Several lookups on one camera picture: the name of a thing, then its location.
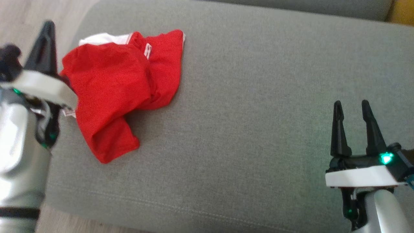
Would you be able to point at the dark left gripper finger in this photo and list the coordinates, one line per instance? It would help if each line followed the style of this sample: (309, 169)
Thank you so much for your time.
(43, 55)

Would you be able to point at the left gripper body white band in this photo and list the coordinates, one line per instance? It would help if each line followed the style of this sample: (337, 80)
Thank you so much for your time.
(45, 85)

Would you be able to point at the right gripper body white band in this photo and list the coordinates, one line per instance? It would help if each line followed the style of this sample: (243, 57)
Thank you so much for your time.
(355, 176)

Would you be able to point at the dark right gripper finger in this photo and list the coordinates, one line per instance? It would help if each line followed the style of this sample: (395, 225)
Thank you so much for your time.
(373, 139)
(339, 139)

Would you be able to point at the red jersey with white trim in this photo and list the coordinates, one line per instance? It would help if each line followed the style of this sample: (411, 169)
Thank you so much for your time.
(103, 81)

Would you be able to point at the red shorts with white hem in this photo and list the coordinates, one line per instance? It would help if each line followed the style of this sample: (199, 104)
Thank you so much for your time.
(165, 64)

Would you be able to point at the grey sofa seat cushion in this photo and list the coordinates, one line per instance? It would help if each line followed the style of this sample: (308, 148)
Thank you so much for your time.
(258, 113)

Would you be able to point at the yellow cushion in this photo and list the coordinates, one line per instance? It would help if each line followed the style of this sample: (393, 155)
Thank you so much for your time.
(404, 11)

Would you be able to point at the grey sofa back cushion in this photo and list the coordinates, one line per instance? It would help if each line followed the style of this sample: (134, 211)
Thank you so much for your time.
(307, 8)

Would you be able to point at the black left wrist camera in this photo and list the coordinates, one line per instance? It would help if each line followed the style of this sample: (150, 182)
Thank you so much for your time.
(8, 60)

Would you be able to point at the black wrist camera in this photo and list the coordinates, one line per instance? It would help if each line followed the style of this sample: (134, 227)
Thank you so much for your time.
(404, 161)
(8, 60)

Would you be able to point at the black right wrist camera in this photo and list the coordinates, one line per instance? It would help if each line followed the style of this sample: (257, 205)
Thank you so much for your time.
(404, 161)

